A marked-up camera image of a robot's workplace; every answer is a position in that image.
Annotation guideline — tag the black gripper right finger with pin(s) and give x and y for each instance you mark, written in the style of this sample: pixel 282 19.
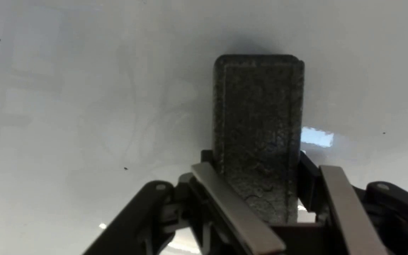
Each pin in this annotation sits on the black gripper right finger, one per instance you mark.
pixel 354 213

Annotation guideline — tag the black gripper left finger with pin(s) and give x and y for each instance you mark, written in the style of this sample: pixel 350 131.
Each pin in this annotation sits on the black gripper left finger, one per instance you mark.
pixel 222 203

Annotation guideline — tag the large wall whiteboard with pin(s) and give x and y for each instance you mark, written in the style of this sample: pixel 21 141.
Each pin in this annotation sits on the large wall whiteboard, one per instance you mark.
pixel 95 94

